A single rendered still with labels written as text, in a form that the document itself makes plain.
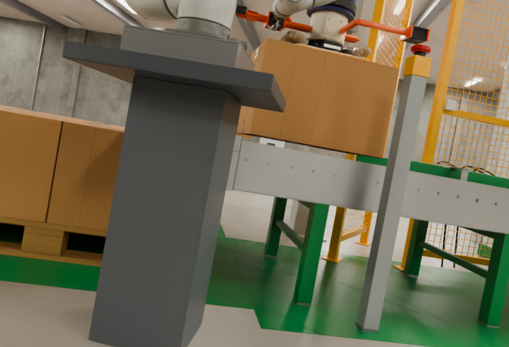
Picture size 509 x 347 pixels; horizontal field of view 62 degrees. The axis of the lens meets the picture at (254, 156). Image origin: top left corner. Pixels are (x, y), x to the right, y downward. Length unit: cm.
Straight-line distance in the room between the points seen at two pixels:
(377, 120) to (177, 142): 105
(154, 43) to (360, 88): 102
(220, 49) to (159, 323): 72
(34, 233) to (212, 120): 101
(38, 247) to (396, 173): 138
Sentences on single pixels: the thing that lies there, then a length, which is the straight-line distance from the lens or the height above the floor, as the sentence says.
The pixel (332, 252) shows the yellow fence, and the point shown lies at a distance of 259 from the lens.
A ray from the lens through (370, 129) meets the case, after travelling 191.
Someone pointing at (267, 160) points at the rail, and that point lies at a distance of 162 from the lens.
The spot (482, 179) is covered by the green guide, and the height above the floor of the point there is 61.
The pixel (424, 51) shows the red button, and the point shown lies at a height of 102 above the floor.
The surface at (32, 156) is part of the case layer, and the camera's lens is 183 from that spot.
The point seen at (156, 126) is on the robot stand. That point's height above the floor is 59.
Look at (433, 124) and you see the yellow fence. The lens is 275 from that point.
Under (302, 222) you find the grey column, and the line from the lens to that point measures 306.
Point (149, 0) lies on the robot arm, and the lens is 135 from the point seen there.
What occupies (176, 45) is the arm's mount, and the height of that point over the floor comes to 80.
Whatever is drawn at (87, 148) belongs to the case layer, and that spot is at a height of 46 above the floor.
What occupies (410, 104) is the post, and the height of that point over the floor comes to 82.
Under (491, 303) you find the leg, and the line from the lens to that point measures 217.
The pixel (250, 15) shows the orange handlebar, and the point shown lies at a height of 115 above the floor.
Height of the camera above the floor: 59
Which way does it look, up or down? 2 degrees down
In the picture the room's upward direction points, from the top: 10 degrees clockwise
